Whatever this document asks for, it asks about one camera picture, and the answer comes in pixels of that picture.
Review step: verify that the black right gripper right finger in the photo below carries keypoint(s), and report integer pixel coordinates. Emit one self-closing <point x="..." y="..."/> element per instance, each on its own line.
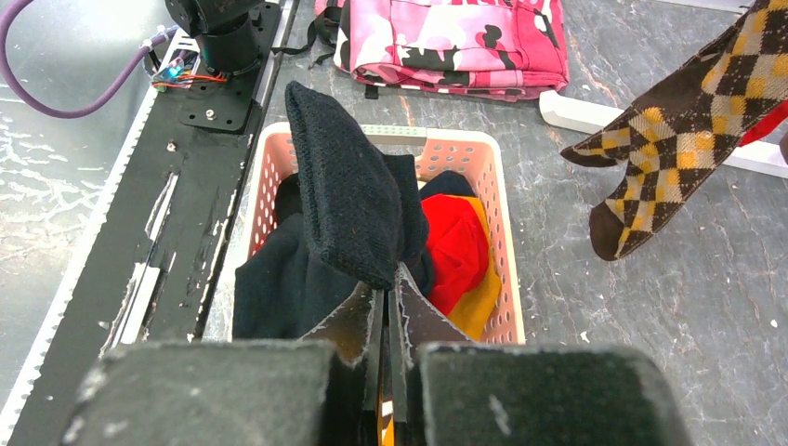
<point x="449" y="390"/>

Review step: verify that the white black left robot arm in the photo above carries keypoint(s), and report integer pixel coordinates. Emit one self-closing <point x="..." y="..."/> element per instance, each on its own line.
<point x="223" y="31"/>

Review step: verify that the red white santa sock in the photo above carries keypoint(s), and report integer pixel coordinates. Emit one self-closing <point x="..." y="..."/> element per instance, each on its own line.
<point x="766" y="125"/>

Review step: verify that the pink perforated plastic basket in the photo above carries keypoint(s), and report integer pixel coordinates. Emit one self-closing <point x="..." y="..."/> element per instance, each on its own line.
<point x="474" y="154"/>

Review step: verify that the pink camouflage folded cloth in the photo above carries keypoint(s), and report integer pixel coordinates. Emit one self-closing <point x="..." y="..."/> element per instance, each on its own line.
<point x="502" y="50"/>

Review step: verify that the red cloth in basket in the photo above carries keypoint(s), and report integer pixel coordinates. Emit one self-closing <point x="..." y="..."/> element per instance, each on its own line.
<point x="458" y="245"/>

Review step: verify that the yellow cloth in basket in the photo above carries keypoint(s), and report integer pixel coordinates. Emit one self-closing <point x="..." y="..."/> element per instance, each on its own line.
<point x="474" y="308"/>

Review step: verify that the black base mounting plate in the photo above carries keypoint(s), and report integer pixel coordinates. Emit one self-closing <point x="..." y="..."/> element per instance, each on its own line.
<point x="148" y="263"/>

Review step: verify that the black cloth in basket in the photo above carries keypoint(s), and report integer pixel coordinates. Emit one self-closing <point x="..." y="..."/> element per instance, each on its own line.
<point x="285" y="289"/>

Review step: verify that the black sock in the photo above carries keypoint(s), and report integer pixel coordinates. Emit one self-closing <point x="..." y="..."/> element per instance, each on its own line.
<point x="362" y="208"/>

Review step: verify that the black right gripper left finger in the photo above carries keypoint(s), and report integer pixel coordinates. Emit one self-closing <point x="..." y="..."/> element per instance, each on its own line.
<point x="317" y="390"/>

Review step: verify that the argyle brown yellow sock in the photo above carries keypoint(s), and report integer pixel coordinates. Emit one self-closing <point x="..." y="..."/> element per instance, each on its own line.
<point x="654" y="188"/>

